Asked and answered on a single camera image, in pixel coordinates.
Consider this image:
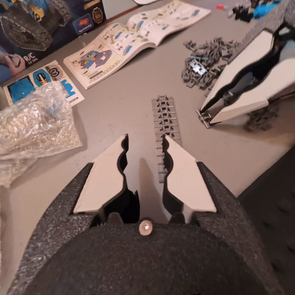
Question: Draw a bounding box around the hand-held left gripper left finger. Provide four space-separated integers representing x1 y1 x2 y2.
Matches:
73 134 129 214

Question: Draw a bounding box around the building instruction booklet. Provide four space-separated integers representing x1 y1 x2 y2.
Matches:
63 0 212 90

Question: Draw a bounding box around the heap of blue black bricks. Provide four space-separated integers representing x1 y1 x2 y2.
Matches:
228 0 284 23

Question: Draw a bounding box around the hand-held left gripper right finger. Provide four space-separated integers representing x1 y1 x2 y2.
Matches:
162 134 217 214

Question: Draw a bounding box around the blue building set box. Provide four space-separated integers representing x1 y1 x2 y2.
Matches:
0 0 107 84

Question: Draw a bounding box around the blue sticker sheet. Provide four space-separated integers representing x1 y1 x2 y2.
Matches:
3 60 85 107

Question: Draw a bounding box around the single grey track link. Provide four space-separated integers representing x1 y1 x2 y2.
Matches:
195 108 212 129

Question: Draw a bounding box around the crumpled clear plastic bag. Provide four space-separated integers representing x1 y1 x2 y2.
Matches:
0 81 84 187

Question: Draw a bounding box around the grey desk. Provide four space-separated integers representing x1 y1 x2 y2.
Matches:
0 0 295 231

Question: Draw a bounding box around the pile of grey track pieces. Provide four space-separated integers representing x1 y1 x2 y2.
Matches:
181 37 280 132

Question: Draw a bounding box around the grey toy track chain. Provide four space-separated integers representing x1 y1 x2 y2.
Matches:
151 94 183 184

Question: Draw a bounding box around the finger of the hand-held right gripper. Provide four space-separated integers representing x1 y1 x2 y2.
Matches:
200 30 275 114
208 57 295 125

